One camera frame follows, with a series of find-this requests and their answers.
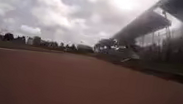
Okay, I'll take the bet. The grass field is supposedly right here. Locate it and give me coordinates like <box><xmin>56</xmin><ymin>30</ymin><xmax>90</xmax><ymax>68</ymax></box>
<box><xmin>0</xmin><ymin>39</ymin><xmax>96</xmax><ymax>60</ymax></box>

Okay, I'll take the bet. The red running track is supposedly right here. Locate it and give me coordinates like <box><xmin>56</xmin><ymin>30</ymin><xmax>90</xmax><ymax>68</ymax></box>
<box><xmin>0</xmin><ymin>45</ymin><xmax>183</xmax><ymax>104</ymax></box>

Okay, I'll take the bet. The roofed grandstand building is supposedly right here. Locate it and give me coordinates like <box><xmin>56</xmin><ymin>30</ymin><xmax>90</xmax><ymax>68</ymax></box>
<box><xmin>92</xmin><ymin>0</ymin><xmax>183</xmax><ymax>78</ymax></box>

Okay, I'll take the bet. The row of trees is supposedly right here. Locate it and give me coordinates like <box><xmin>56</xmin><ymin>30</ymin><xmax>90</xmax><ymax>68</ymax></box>
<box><xmin>0</xmin><ymin>25</ymin><xmax>80</xmax><ymax>52</ymax></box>

